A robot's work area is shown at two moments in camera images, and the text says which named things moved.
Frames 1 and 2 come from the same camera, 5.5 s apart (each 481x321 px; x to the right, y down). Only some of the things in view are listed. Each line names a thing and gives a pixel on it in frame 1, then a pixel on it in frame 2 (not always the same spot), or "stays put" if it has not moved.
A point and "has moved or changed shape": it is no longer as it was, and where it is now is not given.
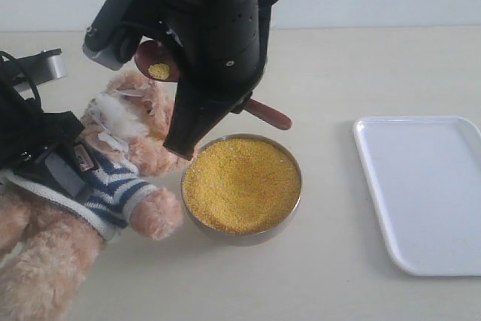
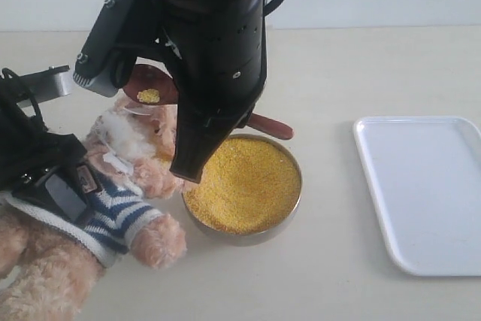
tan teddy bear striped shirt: x=116 y=192 has moved or changed shape
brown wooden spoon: x=160 y=60 has moved or changed shape
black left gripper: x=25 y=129 to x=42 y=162
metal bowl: x=240 y=189 stays put
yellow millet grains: x=240 y=185 stays put
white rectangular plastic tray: x=424 y=174 stays put
